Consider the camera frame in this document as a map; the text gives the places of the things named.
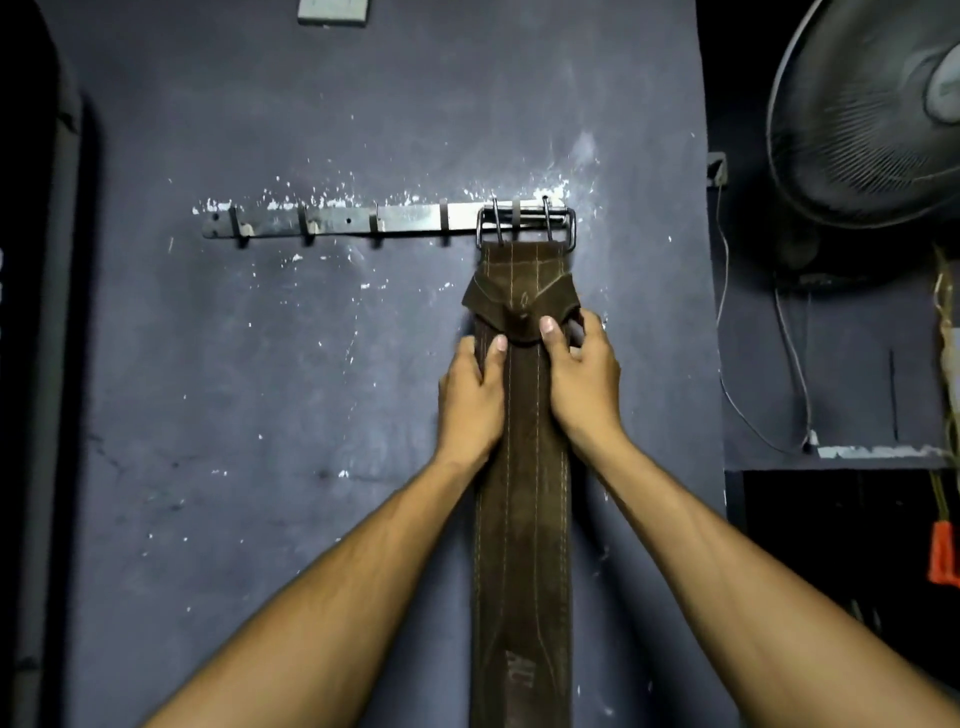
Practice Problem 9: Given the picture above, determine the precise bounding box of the person's left hand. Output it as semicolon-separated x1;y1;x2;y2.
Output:
436;333;510;465

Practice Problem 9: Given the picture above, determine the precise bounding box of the person's right hand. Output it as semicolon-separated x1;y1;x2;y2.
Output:
538;308;628;445

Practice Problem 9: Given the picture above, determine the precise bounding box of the brown leather weightlifting belt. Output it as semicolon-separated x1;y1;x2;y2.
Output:
460;196;585;728

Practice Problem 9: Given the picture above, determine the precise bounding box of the person's left forearm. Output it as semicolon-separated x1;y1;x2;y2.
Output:
142;447;490;728

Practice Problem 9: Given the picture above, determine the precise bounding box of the person's right forearm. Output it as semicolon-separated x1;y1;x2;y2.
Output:
576;426;960;728

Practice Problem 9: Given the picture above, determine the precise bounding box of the white electric cable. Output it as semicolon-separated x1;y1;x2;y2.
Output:
712;180;819;456

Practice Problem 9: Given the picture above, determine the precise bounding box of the metal wall hook rack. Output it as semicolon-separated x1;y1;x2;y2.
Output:
201;196;571;249

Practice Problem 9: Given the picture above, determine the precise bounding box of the grey electrical wall box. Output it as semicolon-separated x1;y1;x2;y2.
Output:
297;0;372;28

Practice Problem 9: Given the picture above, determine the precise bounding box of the black wall fan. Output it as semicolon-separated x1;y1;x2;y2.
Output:
765;0;960;231

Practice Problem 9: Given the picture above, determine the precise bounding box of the orange tool handle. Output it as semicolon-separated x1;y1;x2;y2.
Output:
927;520;960;589

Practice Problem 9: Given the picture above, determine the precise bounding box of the black door frame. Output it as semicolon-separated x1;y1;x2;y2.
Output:
0;0;85;728

